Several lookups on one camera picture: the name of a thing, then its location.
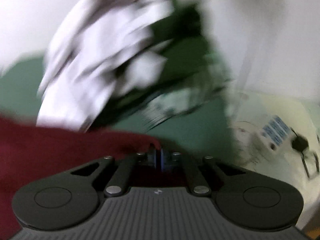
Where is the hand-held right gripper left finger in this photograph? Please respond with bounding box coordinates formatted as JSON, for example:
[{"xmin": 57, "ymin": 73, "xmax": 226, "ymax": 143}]
[{"xmin": 70, "ymin": 144, "xmax": 159, "ymax": 197}]

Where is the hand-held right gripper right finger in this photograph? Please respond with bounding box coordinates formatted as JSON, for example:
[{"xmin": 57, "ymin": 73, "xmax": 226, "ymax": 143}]
[{"xmin": 159, "ymin": 148, "xmax": 247, "ymax": 197}]

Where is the dark red sweater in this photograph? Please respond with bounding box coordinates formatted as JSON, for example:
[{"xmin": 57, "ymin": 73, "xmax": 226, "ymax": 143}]
[{"xmin": 0, "ymin": 110, "xmax": 185, "ymax": 240}]

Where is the green striped garment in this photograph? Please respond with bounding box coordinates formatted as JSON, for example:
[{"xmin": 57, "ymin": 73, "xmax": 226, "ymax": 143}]
[{"xmin": 95, "ymin": 0, "xmax": 233, "ymax": 130}]

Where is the pale yellow bedsheet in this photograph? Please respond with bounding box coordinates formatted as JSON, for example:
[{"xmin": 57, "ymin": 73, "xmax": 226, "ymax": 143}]
[{"xmin": 225, "ymin": 90, "xmax": 320, "ymax": 230}]

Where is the white garment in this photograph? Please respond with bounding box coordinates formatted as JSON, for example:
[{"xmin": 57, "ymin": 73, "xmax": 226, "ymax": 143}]
[{"xmin": 36, "ymin": 0, "xmax": 223, "ymax": 133}]

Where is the white box with blue label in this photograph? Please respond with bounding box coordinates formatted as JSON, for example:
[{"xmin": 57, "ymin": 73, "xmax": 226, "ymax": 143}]
[{"xmin": 260, "ymin": 115, "xmax": 293, "ymax": 150}]

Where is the black charger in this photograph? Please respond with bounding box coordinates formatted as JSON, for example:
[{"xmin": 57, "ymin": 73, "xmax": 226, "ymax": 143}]
[{"xmin": 291, "ymin": 129, "xmax": 309, "ymax": 153}]

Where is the brown box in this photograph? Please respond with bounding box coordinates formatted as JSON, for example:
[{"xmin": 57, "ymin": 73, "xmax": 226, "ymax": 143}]
[{"xmin": 304, "ymin": 217, "xmax": 320, "ymax": 240}]

